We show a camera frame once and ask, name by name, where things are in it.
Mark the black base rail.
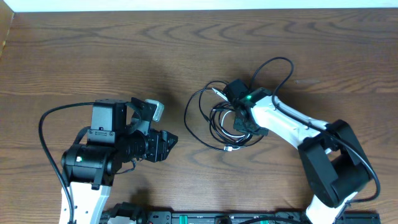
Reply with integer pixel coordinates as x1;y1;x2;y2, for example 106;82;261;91
102;202;381;224

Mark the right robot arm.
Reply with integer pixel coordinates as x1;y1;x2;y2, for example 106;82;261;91
223;80;376;223

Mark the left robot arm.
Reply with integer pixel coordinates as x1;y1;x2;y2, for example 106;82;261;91
60;98;178;223

